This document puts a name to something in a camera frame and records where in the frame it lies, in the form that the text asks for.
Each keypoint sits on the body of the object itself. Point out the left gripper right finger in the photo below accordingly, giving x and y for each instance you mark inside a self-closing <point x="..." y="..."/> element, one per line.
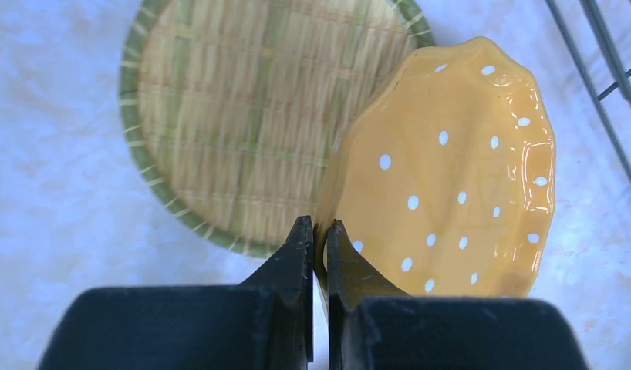
<point x="375" y="325"/>

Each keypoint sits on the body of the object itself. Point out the yellow polka dot plate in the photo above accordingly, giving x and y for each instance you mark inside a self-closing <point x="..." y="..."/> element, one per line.
<point x="445" y="183"/>

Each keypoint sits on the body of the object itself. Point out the dark wire dish rack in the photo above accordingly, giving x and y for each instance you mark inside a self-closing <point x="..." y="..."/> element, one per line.
<point x="597" y="35"/>

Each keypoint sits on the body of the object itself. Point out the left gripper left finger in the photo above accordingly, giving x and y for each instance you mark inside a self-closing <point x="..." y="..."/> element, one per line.
<point x="265" y="322"/>

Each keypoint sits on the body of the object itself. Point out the woven bamboo round tray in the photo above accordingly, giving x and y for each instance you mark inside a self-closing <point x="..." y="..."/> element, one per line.
<point x="231" y="109"/>

